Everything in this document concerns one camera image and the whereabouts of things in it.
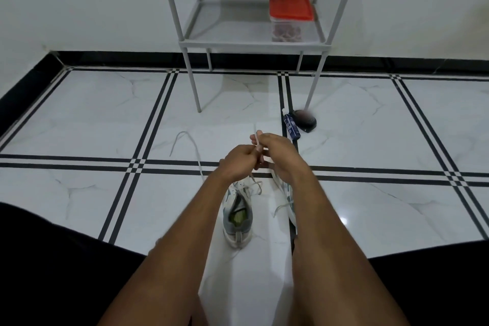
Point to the person's left hand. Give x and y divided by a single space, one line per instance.
237 163

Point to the person's right hand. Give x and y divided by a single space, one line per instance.
286 157

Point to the person's left thumb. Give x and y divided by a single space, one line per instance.
255 149

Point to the person's right fingers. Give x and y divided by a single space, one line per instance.
260 137

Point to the white shoelace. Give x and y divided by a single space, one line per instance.
195 148

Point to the person's left forearm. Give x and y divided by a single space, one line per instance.
175 245

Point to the person's right forearm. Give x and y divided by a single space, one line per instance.
332 257

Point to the blue white tube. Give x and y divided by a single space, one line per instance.
291 127

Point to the white grey sneaker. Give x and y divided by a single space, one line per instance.
238 215
289 203

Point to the white metal shelf rack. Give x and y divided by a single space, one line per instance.
248 35

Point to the clear container with red lid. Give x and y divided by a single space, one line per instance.
291 8

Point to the person's right leg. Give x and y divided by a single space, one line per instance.
439 287

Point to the person's leg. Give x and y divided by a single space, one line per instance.
439 287
57 268

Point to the person's left leg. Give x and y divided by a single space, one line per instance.
57 268

